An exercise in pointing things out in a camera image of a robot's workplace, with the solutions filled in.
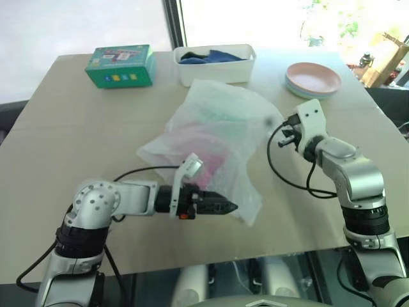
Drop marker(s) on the brown cardboard box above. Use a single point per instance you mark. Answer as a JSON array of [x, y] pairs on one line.
[[390, 60]]

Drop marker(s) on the light blue plate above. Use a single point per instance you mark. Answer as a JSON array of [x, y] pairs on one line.
[[292, 87]]

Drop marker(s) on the dark furniture edge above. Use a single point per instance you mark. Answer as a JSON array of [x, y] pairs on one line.
[[9, 115]]

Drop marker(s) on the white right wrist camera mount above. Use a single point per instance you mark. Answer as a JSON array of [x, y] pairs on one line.
[[311, 118]]

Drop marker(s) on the pink plastic bag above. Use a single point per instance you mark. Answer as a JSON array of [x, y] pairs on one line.
[[211, 167]]

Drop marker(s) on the translucent bubble plastic bag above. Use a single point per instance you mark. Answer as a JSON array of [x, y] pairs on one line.
[[220, 102]]

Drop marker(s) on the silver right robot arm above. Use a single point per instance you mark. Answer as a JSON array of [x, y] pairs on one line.
[[351, 172]]

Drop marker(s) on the light green plate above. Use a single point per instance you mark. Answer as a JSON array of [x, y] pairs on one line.
[[306, 97]]

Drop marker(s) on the dark bottle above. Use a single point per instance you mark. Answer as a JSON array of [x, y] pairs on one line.
[[366, 60]]

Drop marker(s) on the black cloth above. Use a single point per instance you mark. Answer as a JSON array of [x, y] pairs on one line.
[[191, 56]]

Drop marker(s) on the grey robot torso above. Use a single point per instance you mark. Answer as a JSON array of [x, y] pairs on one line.
[[262, 302]]

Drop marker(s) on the white plastic storage bin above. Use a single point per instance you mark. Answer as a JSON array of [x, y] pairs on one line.
[[214, 74]]

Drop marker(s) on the blue cloth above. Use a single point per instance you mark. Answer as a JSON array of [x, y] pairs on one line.
[[223, 56]]

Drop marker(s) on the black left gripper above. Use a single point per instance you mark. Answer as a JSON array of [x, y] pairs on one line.
[[191, 202]]

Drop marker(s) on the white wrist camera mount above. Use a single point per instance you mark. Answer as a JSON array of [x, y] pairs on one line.
[[184, 172], [311, 118]]

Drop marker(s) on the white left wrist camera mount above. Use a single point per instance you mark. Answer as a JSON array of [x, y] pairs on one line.
[[184, 172]]

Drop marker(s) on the light green plastic bag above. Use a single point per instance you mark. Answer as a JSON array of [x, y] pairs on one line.
[[230, 124]]

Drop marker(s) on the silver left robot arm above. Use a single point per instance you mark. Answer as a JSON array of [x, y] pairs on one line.
[[96, 201]]

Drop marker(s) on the silver rounded robot leg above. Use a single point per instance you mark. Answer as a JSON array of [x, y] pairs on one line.
[[281, 275], [190, 284]]

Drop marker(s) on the green cardboard box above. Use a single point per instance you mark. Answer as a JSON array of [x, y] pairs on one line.
[[118, 68]]

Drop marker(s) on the dark window frame post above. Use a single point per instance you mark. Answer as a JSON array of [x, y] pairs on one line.
[[175, 22]]

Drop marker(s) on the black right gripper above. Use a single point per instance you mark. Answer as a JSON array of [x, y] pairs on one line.
[[294, 132]]

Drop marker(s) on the pink plate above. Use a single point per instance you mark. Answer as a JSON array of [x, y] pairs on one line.
[[313, 76]]

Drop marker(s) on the black furniture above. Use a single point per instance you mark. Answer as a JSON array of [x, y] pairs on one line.
[[393, 102]]

